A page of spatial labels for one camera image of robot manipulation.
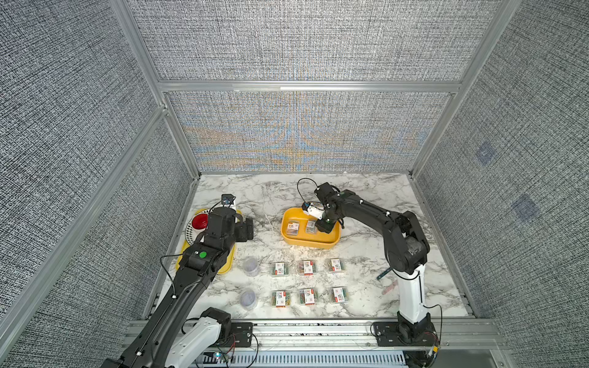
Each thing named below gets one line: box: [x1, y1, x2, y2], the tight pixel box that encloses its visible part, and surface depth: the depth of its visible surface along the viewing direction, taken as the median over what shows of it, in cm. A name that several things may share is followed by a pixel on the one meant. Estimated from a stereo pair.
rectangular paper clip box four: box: [286, 220, 300, 237], surface depth 99 cm
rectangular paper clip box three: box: [299, 287, 319, 306], surface depth 81 cm
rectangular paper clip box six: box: [305, 220, 319, 235], surface depth 99 cm
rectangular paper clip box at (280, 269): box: [270, 261, 290, 277], surface depth 87 cm
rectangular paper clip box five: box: [298, 259, 316, 276], surface depth 87 cm
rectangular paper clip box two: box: [271, 290, 291, 309], surface depth 81 cm
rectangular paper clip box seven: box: [329, 285, 349, 305], surface depth 81 cm
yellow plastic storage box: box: [280, 207, 342, 250], surface depth 99 cm
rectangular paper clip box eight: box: [327, 257, 345, 274], surface depth 88 cm
